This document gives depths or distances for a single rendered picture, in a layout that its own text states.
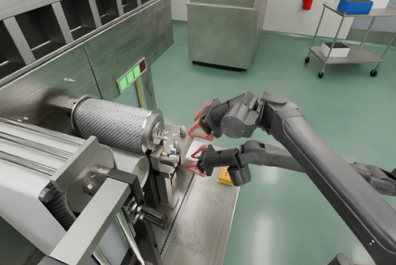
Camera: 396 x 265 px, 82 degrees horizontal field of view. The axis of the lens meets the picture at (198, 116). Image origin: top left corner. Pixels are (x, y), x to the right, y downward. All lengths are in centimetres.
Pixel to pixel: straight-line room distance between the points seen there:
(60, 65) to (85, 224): 59
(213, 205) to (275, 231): 107
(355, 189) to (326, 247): 168
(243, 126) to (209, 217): 54
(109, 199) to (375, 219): 36
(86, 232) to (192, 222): 61
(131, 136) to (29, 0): 45
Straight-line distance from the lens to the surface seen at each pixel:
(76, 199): 54
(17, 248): 102
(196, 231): 93
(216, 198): 99
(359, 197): 40
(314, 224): 213
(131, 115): 72
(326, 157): 44
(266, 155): 76
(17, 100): 79
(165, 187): 87
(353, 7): 364
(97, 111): 78
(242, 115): 49
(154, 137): 71
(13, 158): 50
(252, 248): 191
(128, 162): 70
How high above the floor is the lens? 176
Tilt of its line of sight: 40 degrees down
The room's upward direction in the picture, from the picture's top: straight up
